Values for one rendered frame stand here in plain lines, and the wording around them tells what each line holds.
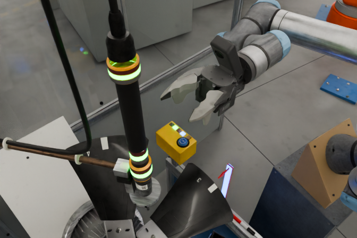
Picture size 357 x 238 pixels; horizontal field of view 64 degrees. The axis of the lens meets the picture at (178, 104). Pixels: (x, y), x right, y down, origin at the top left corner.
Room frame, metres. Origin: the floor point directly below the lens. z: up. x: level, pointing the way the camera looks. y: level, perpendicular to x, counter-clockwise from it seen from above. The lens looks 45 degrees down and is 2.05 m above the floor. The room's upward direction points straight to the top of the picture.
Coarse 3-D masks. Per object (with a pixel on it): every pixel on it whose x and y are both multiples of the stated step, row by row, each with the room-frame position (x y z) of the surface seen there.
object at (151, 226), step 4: (148, 224) 0.35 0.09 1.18; (152, 224) 0.35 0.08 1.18; (140, 228) 0.33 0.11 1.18; (144, 228) 0.33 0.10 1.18; (148, 228) 0.33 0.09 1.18; (152, 228) 0.33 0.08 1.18; (156, 228) 0.33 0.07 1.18; (140, 232) 0.32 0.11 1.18; (144, 232) 0.32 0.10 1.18; (148, 232) 0.32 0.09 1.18; (152, 232) 0.32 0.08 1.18; (156, 232) 0.32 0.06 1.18; (160, 232) 0.32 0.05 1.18; (140, 236) 0.31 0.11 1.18; (144, 236) 0.31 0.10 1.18; (148, 236) 0.31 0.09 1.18; (156, 236) 0.31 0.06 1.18; (160, 236) 0.31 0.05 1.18; (164, 236) 0.31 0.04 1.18
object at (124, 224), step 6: (108, 222) 0.32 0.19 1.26; (114, 222) 0.32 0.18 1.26; (120, 222) 0.32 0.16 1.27; (126, 222) 0.31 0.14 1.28; (132, 222) 0.31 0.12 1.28; (108, 228) 0.31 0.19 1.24; (114, 228) 0.31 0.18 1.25; (126, 228) 0.30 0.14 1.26; (132, 228) 0.30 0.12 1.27; (108, 234) 0.30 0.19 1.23; (114, 234) 0.30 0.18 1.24; (120, 234) 0.30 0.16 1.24; (126, 234) 0.29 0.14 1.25; (132, 234) 0.29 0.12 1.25
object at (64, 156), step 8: (0, 144) 0.37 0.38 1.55; (8, 144) 0.37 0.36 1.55; (32, 152) 0.35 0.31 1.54; (40, 152) 0.35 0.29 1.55; (48, 152) 0.35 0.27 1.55; (72, 160) 0.33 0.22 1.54; (80, 160) 0.33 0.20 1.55; (88, 160) 0.33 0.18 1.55; (96, 160) 0.33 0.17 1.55; (104, 160) 0.33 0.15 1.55; (112, 168) 0.32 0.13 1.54
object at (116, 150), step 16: (80, 144) 0.46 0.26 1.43; (96, 144) 0.46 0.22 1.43; (112, 144) 0.46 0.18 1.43; (112, 160) 0.43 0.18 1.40; (80, 176) 0.41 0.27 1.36; (96, 176) 0.40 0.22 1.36; (112, 176) 0.40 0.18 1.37; (96, 192) 0.37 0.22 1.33; (112, 192) 0.37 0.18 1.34; (96, 208) 0.35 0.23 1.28; (112, 208) 0.34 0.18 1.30; (128, 208) 0.34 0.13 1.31
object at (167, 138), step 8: (168, 128) 0.81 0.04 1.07; (160, 136) 0.77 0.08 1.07; (168, 136) 0.77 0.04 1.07; (176, 136) 0.77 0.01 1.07; (184, 136) 0.77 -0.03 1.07; (160, 144) 0.77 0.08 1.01; (168, 144) 0.73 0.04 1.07; (176, 144) 0.72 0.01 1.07; (192, 144) 0.73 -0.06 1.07; (168, 152) 0.73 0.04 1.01; (176, 152) 0.69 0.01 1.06; (184, 152) 0.70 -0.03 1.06; (192, 152) 0.73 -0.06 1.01; (176, 160) 0.69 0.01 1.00; (184, 160) 0.70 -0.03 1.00
